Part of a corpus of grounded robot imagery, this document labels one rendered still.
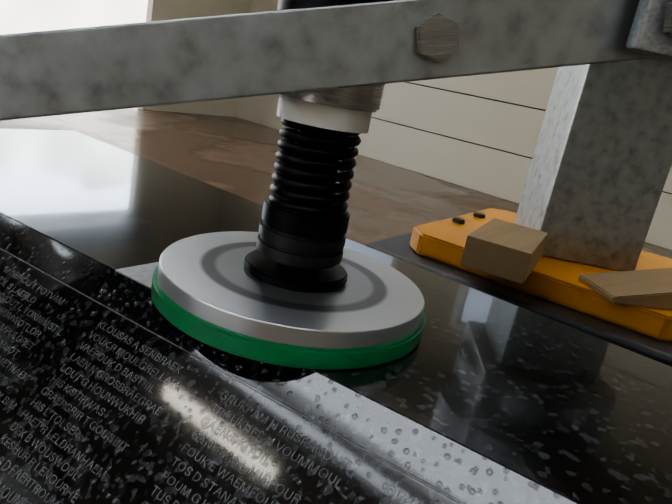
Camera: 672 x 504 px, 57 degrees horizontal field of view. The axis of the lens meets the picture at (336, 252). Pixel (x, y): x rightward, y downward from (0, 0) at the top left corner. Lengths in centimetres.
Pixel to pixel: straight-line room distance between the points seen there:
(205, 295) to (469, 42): 24
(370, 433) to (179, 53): 26
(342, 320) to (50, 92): 24
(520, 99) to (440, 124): 98
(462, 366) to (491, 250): 52
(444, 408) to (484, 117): 675
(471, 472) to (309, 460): 10
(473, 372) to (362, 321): 9
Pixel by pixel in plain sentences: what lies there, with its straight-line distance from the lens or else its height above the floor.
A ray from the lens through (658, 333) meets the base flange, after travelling 106.
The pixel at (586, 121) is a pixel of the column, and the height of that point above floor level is 103.
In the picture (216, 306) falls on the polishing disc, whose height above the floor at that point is 88.
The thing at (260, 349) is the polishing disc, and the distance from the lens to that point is 41.
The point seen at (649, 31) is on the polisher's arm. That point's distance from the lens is 45.
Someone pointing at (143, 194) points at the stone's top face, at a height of 85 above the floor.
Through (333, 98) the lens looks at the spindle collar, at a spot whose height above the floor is 102.
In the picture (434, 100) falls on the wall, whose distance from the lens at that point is 744.
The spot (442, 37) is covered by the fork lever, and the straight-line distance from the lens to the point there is 41.
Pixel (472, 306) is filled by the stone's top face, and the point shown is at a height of 85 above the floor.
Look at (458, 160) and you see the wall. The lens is 723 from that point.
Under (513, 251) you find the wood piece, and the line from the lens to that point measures 97.
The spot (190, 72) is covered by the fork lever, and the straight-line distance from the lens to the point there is 41.
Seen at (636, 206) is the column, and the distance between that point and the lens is 122.
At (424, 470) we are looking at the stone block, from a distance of 38.
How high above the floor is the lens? 104
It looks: 17 degrees down
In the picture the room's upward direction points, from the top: 11 degrees clockwise
